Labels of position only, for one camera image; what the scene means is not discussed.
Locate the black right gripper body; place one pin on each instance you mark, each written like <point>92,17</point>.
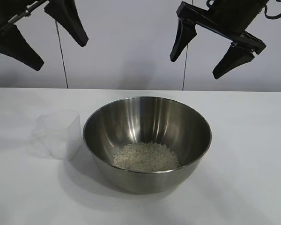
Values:
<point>231,16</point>

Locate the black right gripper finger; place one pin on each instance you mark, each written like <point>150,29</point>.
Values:
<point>234,60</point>
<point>182,39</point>

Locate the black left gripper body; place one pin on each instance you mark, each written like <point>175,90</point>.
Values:
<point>7,11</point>

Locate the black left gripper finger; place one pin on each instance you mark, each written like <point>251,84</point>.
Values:
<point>16,50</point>
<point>70,21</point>

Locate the transparent plastic measuring cup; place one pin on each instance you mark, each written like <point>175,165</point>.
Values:
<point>61,133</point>

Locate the stainless steel mixing bowl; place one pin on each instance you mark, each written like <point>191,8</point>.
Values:
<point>142,126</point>

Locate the white rice grains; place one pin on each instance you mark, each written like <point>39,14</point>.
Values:
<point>145,157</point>

